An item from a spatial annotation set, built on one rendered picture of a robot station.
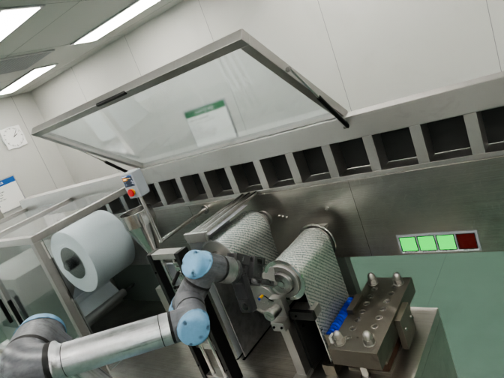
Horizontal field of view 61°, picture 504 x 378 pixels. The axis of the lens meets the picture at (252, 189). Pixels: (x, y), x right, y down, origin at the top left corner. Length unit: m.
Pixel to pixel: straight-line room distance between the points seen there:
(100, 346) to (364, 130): 0.98
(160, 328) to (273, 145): 0.83
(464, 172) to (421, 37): 2.42
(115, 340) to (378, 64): 3.22
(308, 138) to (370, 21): 2.40
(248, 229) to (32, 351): 0.81
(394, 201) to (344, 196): 0.17
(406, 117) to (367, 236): 0.45
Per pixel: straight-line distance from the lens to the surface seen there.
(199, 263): 1.11
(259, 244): 1.60
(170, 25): 4.91
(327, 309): 1.51
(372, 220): 1.55
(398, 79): 3.82
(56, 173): 7.18
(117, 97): 1.44
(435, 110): 1.36
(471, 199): 1.44
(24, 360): 1.12
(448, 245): 1.52
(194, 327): 1.03
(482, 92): 1.34
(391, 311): 1.52
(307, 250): 1.45
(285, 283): 1.38
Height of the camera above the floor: 1.88
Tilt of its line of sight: 14 degrees down
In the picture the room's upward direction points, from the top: 21 degrees counter-clockwise
